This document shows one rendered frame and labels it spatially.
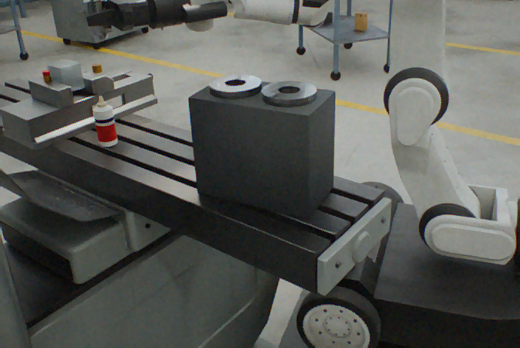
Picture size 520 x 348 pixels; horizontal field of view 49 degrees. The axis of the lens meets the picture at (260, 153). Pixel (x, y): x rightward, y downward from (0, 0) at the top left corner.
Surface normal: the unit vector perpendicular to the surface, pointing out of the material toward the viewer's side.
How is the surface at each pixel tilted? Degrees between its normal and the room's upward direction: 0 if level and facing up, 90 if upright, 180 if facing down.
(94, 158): 0
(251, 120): 90
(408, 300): 0
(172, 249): 90
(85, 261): 90
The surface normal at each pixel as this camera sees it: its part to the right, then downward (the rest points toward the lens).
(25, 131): -0.64, 0.36
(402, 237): -0.04, -0.90
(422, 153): -0.29, 0.77
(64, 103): 0.76, 0.25
